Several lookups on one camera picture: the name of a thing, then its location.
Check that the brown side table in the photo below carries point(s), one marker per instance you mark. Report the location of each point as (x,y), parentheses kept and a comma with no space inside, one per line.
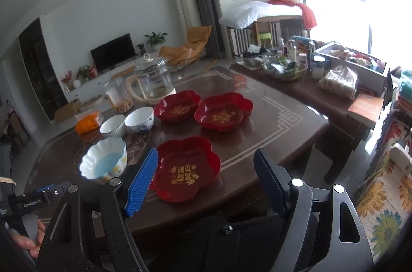
(322,104)

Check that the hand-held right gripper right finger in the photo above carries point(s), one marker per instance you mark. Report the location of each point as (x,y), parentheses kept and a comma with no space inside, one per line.
(273,185)

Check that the glass bowl with green packets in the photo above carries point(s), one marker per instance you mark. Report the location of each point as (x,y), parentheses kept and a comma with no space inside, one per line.
(283,69)

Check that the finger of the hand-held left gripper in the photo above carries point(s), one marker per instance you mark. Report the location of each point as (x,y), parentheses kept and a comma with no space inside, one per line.
(48,188)

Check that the round white vase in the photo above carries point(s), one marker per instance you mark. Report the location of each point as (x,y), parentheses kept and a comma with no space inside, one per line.
(76,83)

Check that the small potted plant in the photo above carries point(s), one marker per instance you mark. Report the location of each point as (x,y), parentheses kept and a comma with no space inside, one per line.
(141,48)

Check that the orange lounge chair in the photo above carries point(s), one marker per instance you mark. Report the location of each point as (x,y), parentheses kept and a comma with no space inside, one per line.
(190,46)

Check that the blue and white porcelain bowl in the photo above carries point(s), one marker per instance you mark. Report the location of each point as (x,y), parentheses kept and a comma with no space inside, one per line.
(138,119)

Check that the small white bottle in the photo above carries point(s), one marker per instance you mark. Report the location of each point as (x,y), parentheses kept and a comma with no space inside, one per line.
(280,48)

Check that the white pillow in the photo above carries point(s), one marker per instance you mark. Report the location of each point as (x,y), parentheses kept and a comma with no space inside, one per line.
(254,12)

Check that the clear plastic nut jar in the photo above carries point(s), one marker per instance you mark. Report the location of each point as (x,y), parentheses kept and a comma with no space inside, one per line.
(116,95)

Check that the glass kettle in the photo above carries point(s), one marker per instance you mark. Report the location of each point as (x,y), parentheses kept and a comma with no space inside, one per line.
(154,78)

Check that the orange book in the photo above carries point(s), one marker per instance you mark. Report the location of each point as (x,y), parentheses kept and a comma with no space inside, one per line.
(365,109)

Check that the person's left hand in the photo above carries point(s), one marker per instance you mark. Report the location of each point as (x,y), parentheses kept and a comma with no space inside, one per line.
(27,239)

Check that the bushy green potted plant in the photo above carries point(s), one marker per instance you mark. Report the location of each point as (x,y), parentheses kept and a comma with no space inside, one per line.
(83,72)

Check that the scalloped white and blue bowl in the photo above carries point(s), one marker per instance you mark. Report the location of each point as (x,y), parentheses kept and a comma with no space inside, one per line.
(99,159)

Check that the red cloth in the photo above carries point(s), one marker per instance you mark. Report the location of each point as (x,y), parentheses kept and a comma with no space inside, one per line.
(307,14)

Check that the red flower-shaped plate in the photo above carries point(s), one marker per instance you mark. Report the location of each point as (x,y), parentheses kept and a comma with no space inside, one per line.
(225,114)
(177,107)
(193,162)

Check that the floral sofa cover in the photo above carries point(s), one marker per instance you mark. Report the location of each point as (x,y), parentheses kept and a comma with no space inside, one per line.
(383,194)

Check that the dark glass display cabinet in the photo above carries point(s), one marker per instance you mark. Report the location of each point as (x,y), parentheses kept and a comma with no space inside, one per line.
(40,66)

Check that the orange tissue pack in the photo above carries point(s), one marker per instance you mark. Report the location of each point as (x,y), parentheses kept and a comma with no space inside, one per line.
(87,125)

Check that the cardboard box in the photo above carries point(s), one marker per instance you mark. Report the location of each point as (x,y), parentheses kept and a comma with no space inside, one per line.
(66,111)

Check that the covered standing air conditioner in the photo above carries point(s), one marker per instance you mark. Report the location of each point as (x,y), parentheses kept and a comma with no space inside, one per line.
(183,1)

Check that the silver bottle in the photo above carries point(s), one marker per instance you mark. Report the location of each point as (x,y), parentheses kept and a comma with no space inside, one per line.
(291,51)

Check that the flat screen television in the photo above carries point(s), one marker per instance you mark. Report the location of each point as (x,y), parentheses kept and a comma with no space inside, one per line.
(112,51)

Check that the clear bag of snacks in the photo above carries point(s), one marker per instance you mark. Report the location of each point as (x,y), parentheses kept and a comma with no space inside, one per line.
(338,82)

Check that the green plastic stool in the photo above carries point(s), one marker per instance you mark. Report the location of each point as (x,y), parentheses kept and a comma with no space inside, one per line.
(265,39)

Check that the large leafy potted plant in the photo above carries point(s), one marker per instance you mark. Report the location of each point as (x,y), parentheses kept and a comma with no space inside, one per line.
(156,39)

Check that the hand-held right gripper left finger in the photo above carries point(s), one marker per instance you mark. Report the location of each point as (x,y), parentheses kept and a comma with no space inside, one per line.
(141,185)

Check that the wooden slatted frame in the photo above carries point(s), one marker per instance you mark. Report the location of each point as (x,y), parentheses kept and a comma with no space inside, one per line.
(238,37)

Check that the tall dark bottle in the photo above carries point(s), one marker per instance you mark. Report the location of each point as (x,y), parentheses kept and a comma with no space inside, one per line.
(311,56)

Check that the round beige floor cushion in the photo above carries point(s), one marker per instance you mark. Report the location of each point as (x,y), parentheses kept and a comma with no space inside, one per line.
(91,103)

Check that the white ribbed bowl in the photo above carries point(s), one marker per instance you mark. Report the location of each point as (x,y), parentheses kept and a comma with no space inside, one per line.
(112,125)

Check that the white storage box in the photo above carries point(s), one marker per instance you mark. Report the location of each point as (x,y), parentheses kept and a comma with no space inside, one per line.
(370,75)

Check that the white television cabinet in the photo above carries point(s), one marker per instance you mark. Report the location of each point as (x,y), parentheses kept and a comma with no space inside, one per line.
(93,83)

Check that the red flower arrangement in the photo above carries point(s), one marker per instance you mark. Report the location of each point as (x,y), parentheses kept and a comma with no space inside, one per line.
(67,78)

